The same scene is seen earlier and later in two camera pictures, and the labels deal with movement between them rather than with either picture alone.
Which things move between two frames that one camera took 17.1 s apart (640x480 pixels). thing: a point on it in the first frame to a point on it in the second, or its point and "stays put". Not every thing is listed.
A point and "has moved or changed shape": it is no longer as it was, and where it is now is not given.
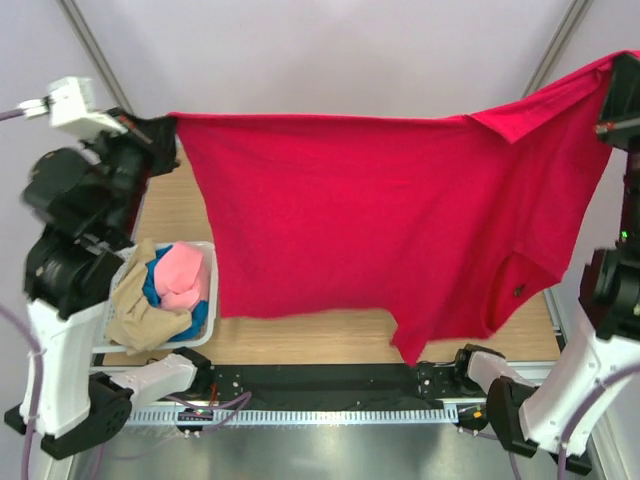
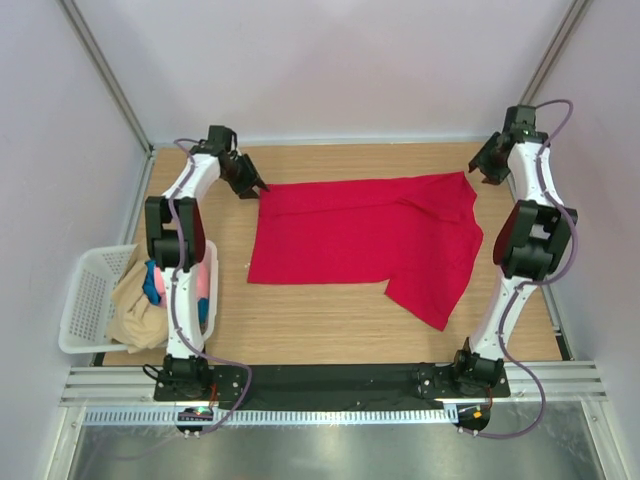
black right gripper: x=621 y=93 to x=489 y=163
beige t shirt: x=136 y=321 stays put
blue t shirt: x=199 y=313 stays put
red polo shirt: x=437 y=225 has moved or changed shape
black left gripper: x=157 y=140 to x=243 y=173
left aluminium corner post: x=71 y=12 stays put
